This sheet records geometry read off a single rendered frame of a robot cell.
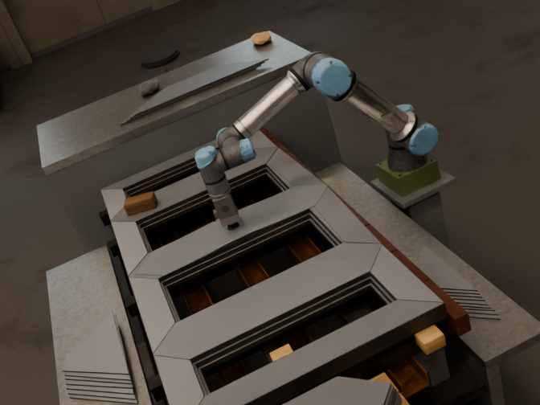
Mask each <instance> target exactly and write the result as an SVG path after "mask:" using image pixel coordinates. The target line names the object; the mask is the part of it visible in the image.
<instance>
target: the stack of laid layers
mask: <svg viewBox="0 0 540 405"><path fill-rule="evenodd" d="M270 159H271V158H270ZM270 159H269V160H270ZM269 160H268V162H269ZM268 162H267V163H266V164H264V165H262V166H259V167H257V168H255V169H254V170H250V171H248V172H247V173H244V174H241V175H240V176H237V177H235V178H233V179H230V180H228V183H229V186H230V188H231V193H233V192H235V191H237V190H240V189H242V188H244V187H245V186H249V185H251V184H252V183H254V182H258V181H259V180H261V179H264V178H266V177H268V178H269V179H270V180H271V181H272V182H273V183H274V185H275V186H276V187H277V188H278V189H279V190H280V191H281V192H283V191H285V190H287V189H290V188H292V187H293V185H292V184H291V183H290V182H288V181H287V180H286V179H285V178H284V177H282V176H281V175H280V174H279V173H278V172H276V171H275V170H274V169H273V168H272V167H271V166H270V165H269V164H268ZM197 169H198V167H197V163H196V161H195V158H192V159H190V160H188V161H186V162H183V163H181V164H179V165H176V166H174V167H172V168H169V169H168V170H164V171H162V172H161V173H158V174H155V175H154V176H151V177H149V178H146V179H144V180H142V181H139V182H137V183H135V184H132V185H131V186H127V187H126V188H124V189H123V191H124V193H125V197H126V198H130V197H133V196H136V195H139V194H142V193H145V192H146V191H148V190H152V189H153V188H155V187H158V186H160V185H162V184H165V183H167V182H170V181H172V180H174V179H176V178H179V177H181V176H183V175H185V174H188V173H190V172H192V171H194V170H197ZM211 202H213V201H212V199H211V198H210V195H209V194H208V191H207V190H205V191H203V192H201V193H199V194H197V195H194V196H192V197H190V198H187V199H185V200H183V201H181V202H178V203H176V204H174V205H172V206H170V207H167V208H165V209H163V210H161V211H158V212H156V213H154V214H152V215H149V216H147V217H145V218H143V219H140V220H138V221H136V224H137V227H138V229H139V232H140V233H141V237H142V239H143V241H144V244H145V247H146V250H147V252H148V254H147V255H146V256H145V257H144V258H143V260H142V261H141V262H140V263H139V265H138V266H136V267H135V269H134V270H133V271H132V272H131V273H130V275H129V277H137V278H151V279H158V280H159V282H160V285H161V287H162V290H163V292H164V294H165V297H166V300H167V303H168V305H169V307H170V311H171V313H172V315H173V317H174V320H175V323H176V322H178V321H181V320H180V318H179V315H178V312H177V310H176V308H175V306H174V303H173V301H172V298H171V296H170V293H169V290H171V289H172V288H175V287H177V286H179V285H180V284H184V283H186V282H187V281H189V280H192V279H194V278H196V277H198V276H201V275H202V274H204V273H206V272H209V271H211V270H213V269H215V268H217V267H220V266H222V265H224V264H226V263H228V262H230V261H232V260H235V259H237V258H239V257H241V256H243V255H246V254H248V253H249V252H252V251H254V250H256V249H258V248H261V247H263V246H264V245H266V244H268V243H271V242H273V241H275V240H277V239H279V238H281V237H284V236H286V235H288V234H290V233H292V232H294V231H297V230H299V229H301V228H302V227H305V226H308V225H309V224H312V225H313V227H314V228H315V229H316V230H317V231H318V232H319V233H320V234H321V235H322V237H323V238H324V239H325V240H326V241H327V242H328V243H329V244H330V245H331V246H332V248H334V247H336V246H337V245H339V244H341V243H352V242H343V241H342V240H341V238H340V237H339V236H338V235H337V234H336V232H335V231H334V230H333V229H332V227H331V226H330V225H329V224H328V223H327V222H326V221H325V220H324V218H323V217H322V216H321V215H320V213H319V212H318V211H317V210H316V208H315V207H310V208H309V209H307V210H305V211H302V212H300V213H298V214H296V215H293V216H291V217H289V218H286V219H284V220H281V221H280V222H277V223H274V224H272V225H270V226H267V227H264V228H262V229H260V230H258V231H254V232H252V233H251V234H248V235H245V236H244V237H242V238H240V239H237V240H235V241H233V242H231V243H229V244H227V245H225V246H223V247H221V248H220V249H218V250H216V251H214V252H212V253H210V254H208V255H206V256H204V257H202V258H200V259H198V260H196V261H194V262H192V263H190V264H188V265H186V266H184V267H182V268H180V269H178V270H176V271H173V272H171V273H169V274H167V275H165V276H154V275H139V274H134V273H135V272H136V271H137V270H138V269H139V267H140V266H141V265H142V264H143V263H144V262H145V260H146V259H147V258H148V257H149V255H150V254H151V253H152V252H153V251H152V249H151V247H150V245H149V241H148V240H147V237H146V235H145V232H146V231H148V230H150V229H153V228H155V227H157V226H159V225H162V224H163V223H166V222H169V221H170V220H172V219H175V218H177V217H179V216H181V215H184V214H186V213H188V212H190V211H193V210H195V209H197V208H199V207H202V206H204V205H206V204H208V203H211ZM369 290H372V291H373V292H374V293H375V294H376V295H377V296H378V297H379V298H380V300H381V301H382V302H383V303H384V304H385V305H388V304H389V303H391V302H392V301H395V300H396V299H395V298H394V297H393V296H392V295H391V293H390V292H389V291H388V290H387V289H386V288H385V287H384V286H383V285H382V284H381V283H380V282H379V281H378V280H377V279H376V278H375V277H374V276H373V275H372V274H371V272H368V273H366V274H364V275H362V276H360V277H358V278H355V279H353V280H351V281H349V282H347V283H345V284H343V285H341V286H339V287H337V288H335V289H333V290H331V291H329V292H327V293H325V294H323V295H321V296H319V297H316V298H314V299H312V300H311V301H308V302H306V303H304V304H303V305H300V306H298V307H296V308H295V309H292V310H290V311H288V312H287V313H284V314H282V315H280V316H278V317H275V318H273V319H272V320H270V321H267V322H265V323H263V324H262V325H259V326H257V327H255V328H254V329H251V330H249V331H247V332H246V333H242V334H240V335H239V336H237V337H234V338H232V339H231V340H229V341H227V342H224V343H223V344H221V345H219V346H216V347H215V348H213V349H211V350H208V351H207V352H204V353H202V354H200V355H198V356H196V357H194V358H192V359H190V361H191V364H192V366H193V368H194V372H195V373H196V376H197V378H198V382H199V384H200V387H201V388H202V392H203V394H204V396H205V395H208V394H210V391H209V389H208V386H207V383H206V381H205V379H204V377H203V372H205V371H207V370H209V369H211V368H213V367H215V366H217V365H219V364H222V363H224V362H226V361H228V360H230V359H232V358H234V357H236V356H238V355H240V354H242V353H244V352H246V351H248V350H250V349H252V348H254V347H256V346H258V345H260V344H262V343H264V342H266V341H268V340H270V339H272V338H274V337H276V336H278V335H280V334H282V333H284V332H286V331H288V330H290V329H292V328H294V327H296V326H299V325H301V324H303V323H305V322H307V321H309V320H311V319H313V318H315V317H317V316H319V315H321V314H323V313H325V312H327V311H329V310H331V309H333V308H335V307H337V306H339V305H341V304H343V303H345V302H347V301H349V300H351V299H353V298H355V297H357V296H359V295H361V294H363V293H365V292H367V291H369ZM447 317H448V315H447V310H446V307H445V303H443V304H442V305H440V306H438V307H436V308H434V309H432V310H430V311H428V312H426V313H424V314H422V315H420V316H418V317H416V318H414V319H412V320H410V321H408V322H406V323H404V324H402V325H401V326H399V327H397V328H395V329H393V330H391V331H389V332H387V333H385V334H383V335H381V336H379V337H377V338H375V339H373V340H371V341H369V342H367V343H365V344H363V345H361V346H359V347H357V348H356V349H354V350H351V351H350V352H348V353H346V354H343V355H342V356H340V357H338V358H335V359H334V360H332V361H330V362H327V363H326V364H324V365H322V366H319V367H318V368H316V369H314V370H312V371H310V372H309V373H307V374H304V375H302V376H301V377H299V378H296V379H294V380H292V381H291V382H288V383H286V384H284V385H283V386H281V387H278V388H276V389H275V390H273V391H271V392H269V393H267V394H266V395H263V396H261V397H259V398H258V399H255V400H253V401H251V402H250V403H247V404H245V405H278V404H280V403H283V402H284V401H286V400H288V399H290V398H292V397H293V396H295V395H298V394H300V393H301V392H303V391H306V390H308V389H309V388H311V387H314V386H316V385H317V384H318V383H321V382H323V381H325V380H326V379H328V378H331V377H333V376H334V375H336V374H339V373H341V372H342V371H344V370H347V369H348V368H350V367H352V366H354V365H356V364H358V363H360V362H362V361H364V360H366V359H368V358H370V357H372V356H374V355H376V354H377V353H379V352H381V351H383V350H385V349H387V348H389V347H391V346H393V345H395V344H397V343H399V342H401V341H403V340H404V339H406V338H409V337H410V336H412V335H414V334H416V333H418V332H420V331H422V330H424V329H426V328H428V327H430V326H432V325H434V324H435V323H437V322H439V321H442V320H443V319H445V318H447Z"/></svg>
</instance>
